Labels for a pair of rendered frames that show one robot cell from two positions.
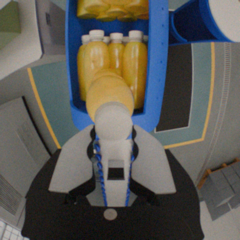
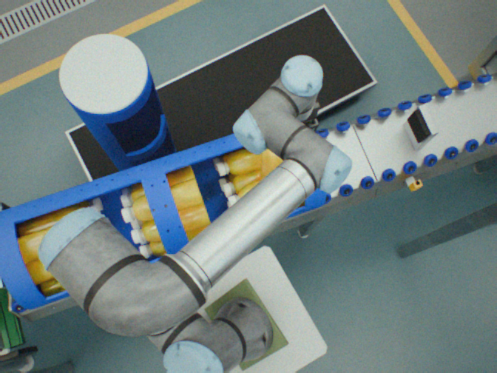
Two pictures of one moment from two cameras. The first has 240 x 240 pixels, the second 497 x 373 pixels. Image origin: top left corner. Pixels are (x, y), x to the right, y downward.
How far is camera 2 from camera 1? 1.16 m
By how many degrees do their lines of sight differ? 25
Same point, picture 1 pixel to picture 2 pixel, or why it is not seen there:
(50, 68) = not seen: outside the picture
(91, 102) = (275, 158)
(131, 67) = (252, 160)
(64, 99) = (390, 337)
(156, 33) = (220, 148)
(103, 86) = (266, 157)
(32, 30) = (241, 266)
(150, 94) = not seen: hidden behind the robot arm
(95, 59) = not seen: hidden behind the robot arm
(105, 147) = (389, 163)
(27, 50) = (263, 266)
